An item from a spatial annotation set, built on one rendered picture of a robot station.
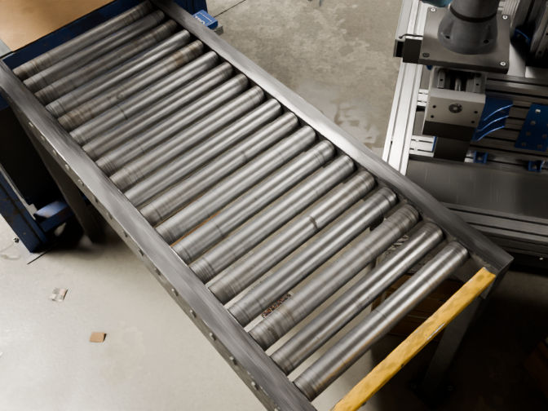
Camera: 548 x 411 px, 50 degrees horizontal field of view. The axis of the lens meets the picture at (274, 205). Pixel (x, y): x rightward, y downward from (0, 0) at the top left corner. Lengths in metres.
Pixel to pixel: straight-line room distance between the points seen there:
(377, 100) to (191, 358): 1.37
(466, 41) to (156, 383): 1.37
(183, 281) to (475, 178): 1.25
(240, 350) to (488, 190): 1.25
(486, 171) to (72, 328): 1.54
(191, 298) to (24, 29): 1.05
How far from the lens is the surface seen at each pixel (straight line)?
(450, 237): 1.27
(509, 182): 2.17
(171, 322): 2.08
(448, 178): 2.13
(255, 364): 1.11
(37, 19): 1.95
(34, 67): 1.79
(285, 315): 1.15
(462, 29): 1.60
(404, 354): 1.11
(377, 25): 3.05
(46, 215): 2.30
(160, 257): 1.25
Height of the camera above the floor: 1.84
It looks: 54 degrees down
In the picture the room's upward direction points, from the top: 6 degrees counter-clockwise
